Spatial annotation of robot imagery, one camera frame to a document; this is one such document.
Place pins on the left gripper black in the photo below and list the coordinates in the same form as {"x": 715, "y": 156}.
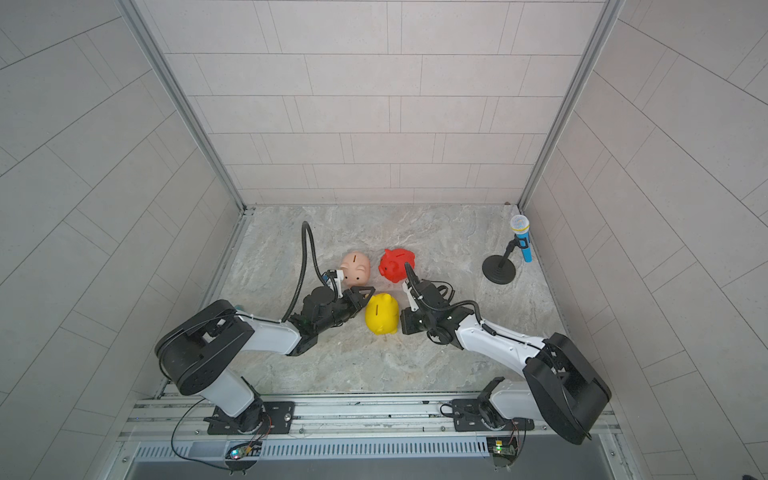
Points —
{"x": 359, "y": 303}

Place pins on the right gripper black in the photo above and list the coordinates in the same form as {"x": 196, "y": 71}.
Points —
{"x": 406, "y": 323}

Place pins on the pink piggy bank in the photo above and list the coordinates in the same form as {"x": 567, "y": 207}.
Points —
{"x": 356, "y": 269}

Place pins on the yellow piggy bank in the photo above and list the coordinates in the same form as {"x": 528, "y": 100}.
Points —
{"x": 382, "y": 314}

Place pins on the red piggy bank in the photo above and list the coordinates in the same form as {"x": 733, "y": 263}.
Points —
{"x": 392, "y": 264}

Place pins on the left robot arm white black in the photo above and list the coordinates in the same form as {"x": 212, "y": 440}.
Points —
{"x": 196, "y": 355}

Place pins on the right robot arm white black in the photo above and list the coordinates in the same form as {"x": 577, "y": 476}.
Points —
{"x": 568, "y": 392}

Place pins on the black microphone stand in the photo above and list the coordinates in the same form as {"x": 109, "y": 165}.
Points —
{"x": 499, "y": 269}

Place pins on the blue toy microphone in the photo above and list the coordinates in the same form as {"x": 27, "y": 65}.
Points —
{"x": 520, "y": 226}

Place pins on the right controller board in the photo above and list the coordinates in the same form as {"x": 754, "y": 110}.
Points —
{"x": 503, "y": 451}

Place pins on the controller board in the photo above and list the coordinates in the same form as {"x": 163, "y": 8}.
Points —
{"x": 503, "y": 451}
{"x": 241, "y": 457}

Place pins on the left controller board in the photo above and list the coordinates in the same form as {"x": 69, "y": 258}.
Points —
{"x": 241, "y": 457}

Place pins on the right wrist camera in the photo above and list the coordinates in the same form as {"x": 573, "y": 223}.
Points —
{"x": 411, "y": 300}

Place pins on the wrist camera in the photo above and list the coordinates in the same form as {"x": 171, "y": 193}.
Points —
{"x": 335, "y": 279}
{"x": 411, "y": 300}

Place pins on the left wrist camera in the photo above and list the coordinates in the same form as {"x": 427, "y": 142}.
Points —
{"x": 335, "y": 279}

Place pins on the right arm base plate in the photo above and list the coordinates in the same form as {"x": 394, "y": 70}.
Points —
{"x": 474, "y": 415}

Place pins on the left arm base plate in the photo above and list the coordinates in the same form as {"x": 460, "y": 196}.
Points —
{"x": 260, "y": 418}

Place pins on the aluminium rail frame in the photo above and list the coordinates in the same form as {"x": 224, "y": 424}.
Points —
{"x": 169, "y": 435}

